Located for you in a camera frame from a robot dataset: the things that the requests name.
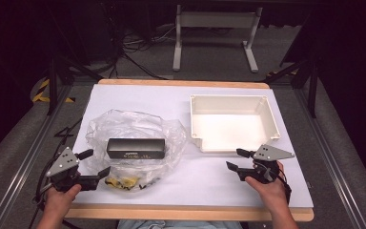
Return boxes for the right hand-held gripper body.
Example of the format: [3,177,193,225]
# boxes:
[235,144,295,185]

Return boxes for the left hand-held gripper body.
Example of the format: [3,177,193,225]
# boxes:
[45,146,100,193]

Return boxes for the white plastic container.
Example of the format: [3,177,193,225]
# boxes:
[189,94,282,154]

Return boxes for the black rectangular box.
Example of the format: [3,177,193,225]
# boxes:
[106,136,167,160]

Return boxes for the clear plastic bag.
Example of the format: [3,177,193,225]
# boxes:
[85,108,188,193]

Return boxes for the person's right hand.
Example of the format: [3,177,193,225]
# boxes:
[244,159,292,212]

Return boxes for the person's left hand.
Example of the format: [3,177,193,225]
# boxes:
[44,183,83,219]

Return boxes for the yellow and black small parts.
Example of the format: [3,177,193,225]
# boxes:
[104,176,141,192]

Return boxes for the yellow black hazard tape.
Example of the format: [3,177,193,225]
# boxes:
[30,78,76,104]

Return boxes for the black metal stand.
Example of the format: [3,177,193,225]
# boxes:
[264,57,319,119]
[45,52,105,116]

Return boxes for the white table sheet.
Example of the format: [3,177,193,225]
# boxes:
[72,83,315,210]

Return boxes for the aluminium rail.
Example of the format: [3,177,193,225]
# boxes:
[293,88,366,229]
[0,85,74,229]

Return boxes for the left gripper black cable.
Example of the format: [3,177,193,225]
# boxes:
[28,152,65,229]

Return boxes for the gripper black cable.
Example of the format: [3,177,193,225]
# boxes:
[278,170,293,205]
[28,152,65,229]

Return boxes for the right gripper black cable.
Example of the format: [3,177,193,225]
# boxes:
[278,170,293,205]

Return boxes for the bundle of floor cables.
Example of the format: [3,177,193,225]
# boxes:
[107,22,176,81]

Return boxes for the white metal stand frame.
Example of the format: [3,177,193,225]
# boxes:
[172,4,264,73]

